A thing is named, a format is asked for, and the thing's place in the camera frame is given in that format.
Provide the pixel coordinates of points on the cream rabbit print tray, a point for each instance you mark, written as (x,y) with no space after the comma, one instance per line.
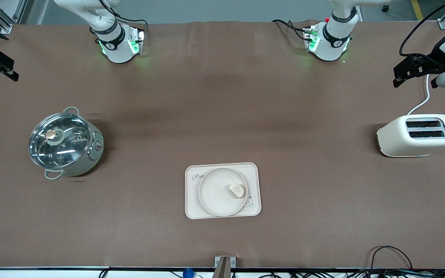
(191,193)

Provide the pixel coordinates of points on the brown table mat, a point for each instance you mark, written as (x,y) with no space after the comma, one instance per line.
(222,96)

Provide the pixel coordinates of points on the cream round plate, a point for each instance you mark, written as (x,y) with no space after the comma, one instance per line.
(216,193)

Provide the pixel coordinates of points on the cream two-slot toaster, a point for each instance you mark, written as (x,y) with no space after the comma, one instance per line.
(415,143)

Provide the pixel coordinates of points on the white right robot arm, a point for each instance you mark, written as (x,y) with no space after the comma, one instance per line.
(114,46)

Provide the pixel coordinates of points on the blue round knob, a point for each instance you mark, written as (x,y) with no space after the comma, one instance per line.
(188,273)

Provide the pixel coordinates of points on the small pale bun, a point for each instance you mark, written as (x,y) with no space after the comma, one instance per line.
(237,190)

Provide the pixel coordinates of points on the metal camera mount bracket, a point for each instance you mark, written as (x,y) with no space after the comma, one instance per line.
(224,266)

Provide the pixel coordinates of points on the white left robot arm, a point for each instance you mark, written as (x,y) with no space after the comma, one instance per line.
(332,42)

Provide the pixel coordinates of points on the pale green electric pot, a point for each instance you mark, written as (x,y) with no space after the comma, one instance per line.
(87,154)

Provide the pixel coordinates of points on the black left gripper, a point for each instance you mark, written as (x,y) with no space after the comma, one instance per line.
(433,63)

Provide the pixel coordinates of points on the glass pot lid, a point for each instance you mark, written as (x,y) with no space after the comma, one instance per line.
(58,141)

